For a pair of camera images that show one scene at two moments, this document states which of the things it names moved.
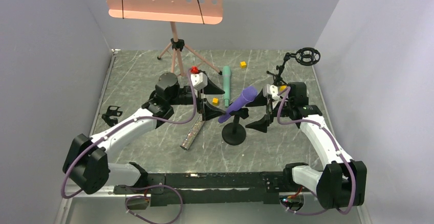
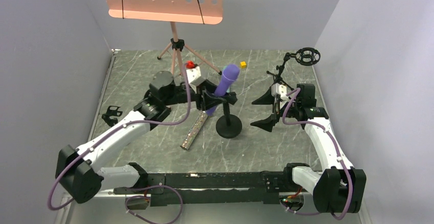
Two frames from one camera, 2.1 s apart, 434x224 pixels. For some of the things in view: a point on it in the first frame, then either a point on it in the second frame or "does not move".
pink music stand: (197, 1) does not move
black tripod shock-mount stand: (305, 56) does not move
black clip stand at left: (112, 111) does not move
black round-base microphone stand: (234, 133) to (228, 126)
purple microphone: (249, 93) to (230, 74)
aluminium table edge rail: (113, 53) does not move
